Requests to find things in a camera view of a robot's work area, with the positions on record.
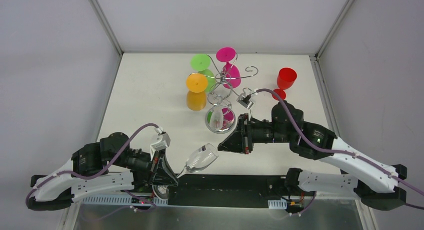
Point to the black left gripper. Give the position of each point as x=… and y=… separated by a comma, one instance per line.
x=155, y=168

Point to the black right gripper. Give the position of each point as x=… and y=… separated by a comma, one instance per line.
x=247, y=134

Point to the clear wine glass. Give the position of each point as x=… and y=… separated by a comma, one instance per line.
x=199, y=160
x=217, y=122

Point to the chrome wine glass rack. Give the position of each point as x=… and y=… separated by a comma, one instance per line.
x=225, y=93

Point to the red wine glass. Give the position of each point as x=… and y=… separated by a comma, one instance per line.
x=285, y=80

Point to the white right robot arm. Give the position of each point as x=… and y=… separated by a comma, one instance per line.
x=373, y=183

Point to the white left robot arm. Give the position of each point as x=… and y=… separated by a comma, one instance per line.
x=104, y=166

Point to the pink wine glass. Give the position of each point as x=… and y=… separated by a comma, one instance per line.
x=232, y=74

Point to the orange wine glass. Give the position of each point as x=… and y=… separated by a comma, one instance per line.
x=196, y=84

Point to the green wine glass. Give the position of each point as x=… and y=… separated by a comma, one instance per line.
x=200, y=63

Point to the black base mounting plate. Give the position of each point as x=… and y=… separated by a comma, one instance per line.
x=231, y=191

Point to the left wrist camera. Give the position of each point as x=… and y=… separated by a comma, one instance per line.
x=160, y=141

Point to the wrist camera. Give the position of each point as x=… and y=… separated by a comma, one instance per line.
x=246, y=100
x=160, y=141

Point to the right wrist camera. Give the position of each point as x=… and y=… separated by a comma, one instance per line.
x=246, y=100

